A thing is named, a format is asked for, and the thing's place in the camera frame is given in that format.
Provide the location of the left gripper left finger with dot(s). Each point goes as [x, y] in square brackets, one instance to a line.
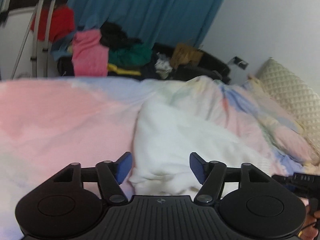
[73, 201]

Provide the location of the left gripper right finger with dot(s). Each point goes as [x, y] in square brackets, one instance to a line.
[246, 199]

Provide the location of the white hooded sweatshirt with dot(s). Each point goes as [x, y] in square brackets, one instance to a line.
[164, 139]

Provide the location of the black clothes pile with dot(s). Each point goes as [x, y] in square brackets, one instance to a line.
[114, 38]

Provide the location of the person's right hand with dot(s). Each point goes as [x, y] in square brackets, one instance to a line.
[309, 230]

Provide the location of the pastel pillow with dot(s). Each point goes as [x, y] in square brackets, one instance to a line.
[286, 134]

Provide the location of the pastel pink blue bed quilt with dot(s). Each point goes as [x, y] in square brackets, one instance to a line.
[47, 124]

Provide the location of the yellow garment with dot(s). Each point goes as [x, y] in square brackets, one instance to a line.
[120, 71]

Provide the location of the pink garment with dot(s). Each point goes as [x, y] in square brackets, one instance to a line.
[90, 58]

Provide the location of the black sofa bench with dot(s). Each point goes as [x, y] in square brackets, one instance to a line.
[208, 66]

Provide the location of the green garment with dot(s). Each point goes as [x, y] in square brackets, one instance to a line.
[131, 58]

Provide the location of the white patterned garment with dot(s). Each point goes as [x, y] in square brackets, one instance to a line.
[162, 66]

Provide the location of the brown paper bag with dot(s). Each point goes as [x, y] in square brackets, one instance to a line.
[185, 54]

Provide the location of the red garment on stand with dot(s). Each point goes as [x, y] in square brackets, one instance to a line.
[61, 25]

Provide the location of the blue curtain right panel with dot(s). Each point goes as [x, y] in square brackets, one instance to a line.
[167, 22]

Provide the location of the wall socket with charger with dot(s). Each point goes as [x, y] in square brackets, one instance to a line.
[238, 62]

